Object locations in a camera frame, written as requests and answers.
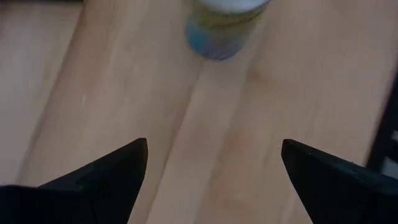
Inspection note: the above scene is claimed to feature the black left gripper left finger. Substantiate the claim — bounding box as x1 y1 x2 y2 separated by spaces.
0 138 149 224

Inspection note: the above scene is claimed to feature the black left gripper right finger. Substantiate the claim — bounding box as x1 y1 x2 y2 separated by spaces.
280 138 398 224

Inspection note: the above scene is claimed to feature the tall blue-yellow tomato can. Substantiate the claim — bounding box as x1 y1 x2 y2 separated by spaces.
183 0 272 62

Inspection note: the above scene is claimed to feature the black aluminium table frame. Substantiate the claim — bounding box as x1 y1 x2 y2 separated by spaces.
366 67 398 175

